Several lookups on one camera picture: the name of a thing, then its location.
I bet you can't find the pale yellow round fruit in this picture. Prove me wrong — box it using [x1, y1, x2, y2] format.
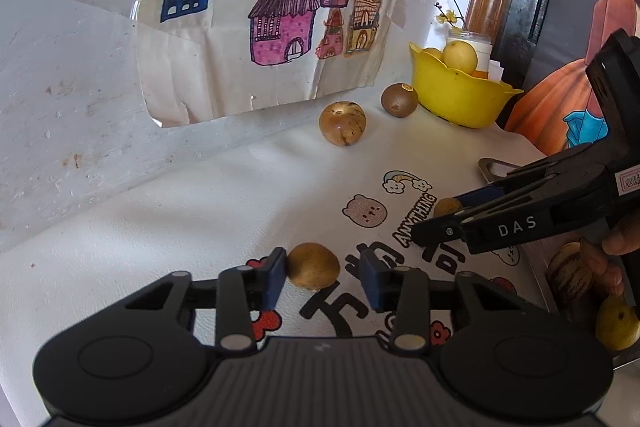
[442, 40, 479, 72]

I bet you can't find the white printed tablecloth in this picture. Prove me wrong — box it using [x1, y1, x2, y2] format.
[0, 99, 640, 427]

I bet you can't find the white jar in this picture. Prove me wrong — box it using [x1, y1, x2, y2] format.
[446, 31, 493, 75]

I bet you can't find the yellow plastic bowl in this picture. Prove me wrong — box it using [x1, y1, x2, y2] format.
[409, 42, 524, 129]

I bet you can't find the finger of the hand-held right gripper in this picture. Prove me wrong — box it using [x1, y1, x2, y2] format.
[457, 146, 612, 214]
[414, 213, 471, 249]

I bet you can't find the tan speckled round fruit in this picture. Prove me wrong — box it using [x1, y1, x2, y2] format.
[319, 101, 367, 146]

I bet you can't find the black door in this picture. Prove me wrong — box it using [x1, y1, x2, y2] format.
[492, 0, 608, 108]

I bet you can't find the metal tray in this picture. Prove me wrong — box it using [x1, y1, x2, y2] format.
[477, 157, 640, 369]

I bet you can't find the striped tan melon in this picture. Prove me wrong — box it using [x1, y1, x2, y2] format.
[545, 242, 608, 308]

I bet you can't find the person's right hand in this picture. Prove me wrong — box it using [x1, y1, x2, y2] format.
[580, 211, 640, 299]

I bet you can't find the sunflower girl wall poster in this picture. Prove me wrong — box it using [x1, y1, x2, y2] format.
[505, 0, 640, 158]

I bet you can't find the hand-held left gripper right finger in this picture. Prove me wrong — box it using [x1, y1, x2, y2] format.
[360, 252, 523, 354]

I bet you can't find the small brown round fruit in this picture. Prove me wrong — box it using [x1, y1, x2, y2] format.
[433, 197, 466, 219]
[286, 243, 341, 292]

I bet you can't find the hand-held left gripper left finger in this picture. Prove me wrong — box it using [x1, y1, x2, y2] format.
[122, 248, 288, 354]

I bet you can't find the dark brown round fruit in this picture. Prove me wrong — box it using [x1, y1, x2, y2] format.
[381, 83, 419, 118]

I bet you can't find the coloured houses drawing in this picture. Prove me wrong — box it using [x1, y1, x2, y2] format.
[135, 0, 436, 128]

